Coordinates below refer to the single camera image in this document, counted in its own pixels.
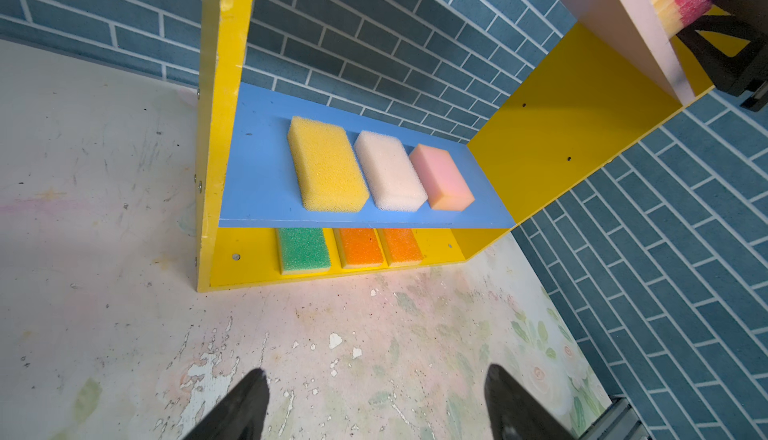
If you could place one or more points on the yellow pink blue wooden shelf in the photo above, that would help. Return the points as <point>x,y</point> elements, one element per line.
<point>611,80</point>

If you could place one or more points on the orange sponge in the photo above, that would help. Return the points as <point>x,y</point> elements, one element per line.
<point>358,248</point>

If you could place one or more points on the textured yellow sponge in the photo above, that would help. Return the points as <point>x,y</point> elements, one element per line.
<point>329,176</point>

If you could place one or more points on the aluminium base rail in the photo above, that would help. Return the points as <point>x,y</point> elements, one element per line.
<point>619,422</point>

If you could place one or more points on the pink rectangular sponge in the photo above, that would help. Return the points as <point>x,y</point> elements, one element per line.
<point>445,186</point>

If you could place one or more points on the beige sponge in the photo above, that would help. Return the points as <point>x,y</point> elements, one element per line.
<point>389,173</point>

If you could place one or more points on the green sponge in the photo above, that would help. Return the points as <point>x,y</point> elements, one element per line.
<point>302,251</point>

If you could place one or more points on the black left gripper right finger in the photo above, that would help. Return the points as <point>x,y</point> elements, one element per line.
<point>514,413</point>

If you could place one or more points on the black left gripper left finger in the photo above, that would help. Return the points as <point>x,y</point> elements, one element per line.
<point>240,414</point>

